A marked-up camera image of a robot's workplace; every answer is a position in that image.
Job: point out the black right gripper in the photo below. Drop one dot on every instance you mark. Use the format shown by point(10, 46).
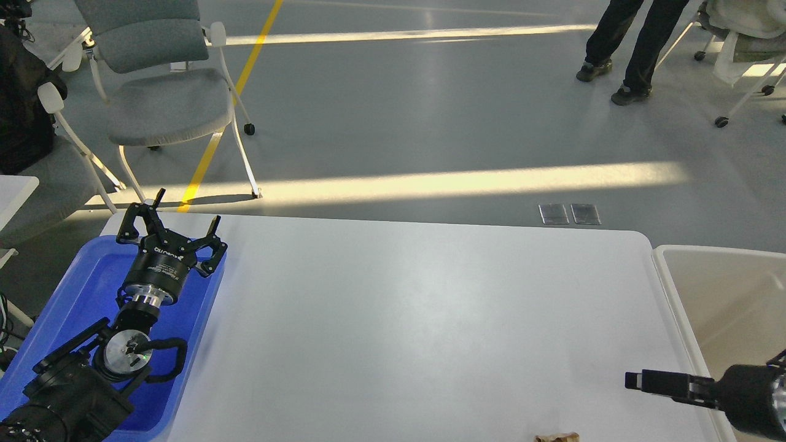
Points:
point(751, 396)

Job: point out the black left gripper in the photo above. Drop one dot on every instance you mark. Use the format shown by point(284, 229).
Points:
point(157, 271)

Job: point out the brown paper scrap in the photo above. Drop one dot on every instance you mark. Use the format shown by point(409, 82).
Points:
point(557, 437)

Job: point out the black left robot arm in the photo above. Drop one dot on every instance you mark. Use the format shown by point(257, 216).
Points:
point(109, 357)

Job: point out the white plastic bin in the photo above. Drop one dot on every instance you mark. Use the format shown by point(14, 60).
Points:
point(729, 304)

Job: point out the blue plastic tray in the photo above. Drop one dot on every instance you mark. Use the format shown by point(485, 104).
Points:
point(87, 293)

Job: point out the grey chair at left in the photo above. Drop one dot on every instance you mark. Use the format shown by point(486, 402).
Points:
point(67, 179)

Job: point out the white side table corner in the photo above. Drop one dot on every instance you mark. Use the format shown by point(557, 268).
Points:
point(15, 190)

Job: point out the black bag at left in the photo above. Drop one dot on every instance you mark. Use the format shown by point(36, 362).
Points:
point(27, 133)

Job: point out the right metal floor plate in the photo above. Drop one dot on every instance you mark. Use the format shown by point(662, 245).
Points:
point(585, 214)

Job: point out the metal floor plate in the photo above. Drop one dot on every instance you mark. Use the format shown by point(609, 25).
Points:
point(554, 214)
point(585, 214)

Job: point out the left metal floor plate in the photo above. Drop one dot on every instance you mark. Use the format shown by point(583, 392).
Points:
point(554, 214)

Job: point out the white chair with cloth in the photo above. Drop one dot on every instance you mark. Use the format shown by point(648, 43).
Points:
point(749, 32)

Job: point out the standing person dark clothes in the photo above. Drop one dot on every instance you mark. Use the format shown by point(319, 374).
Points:
point(659, 24)

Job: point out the grey chair white frame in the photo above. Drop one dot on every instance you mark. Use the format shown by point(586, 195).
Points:
point(174, 107)

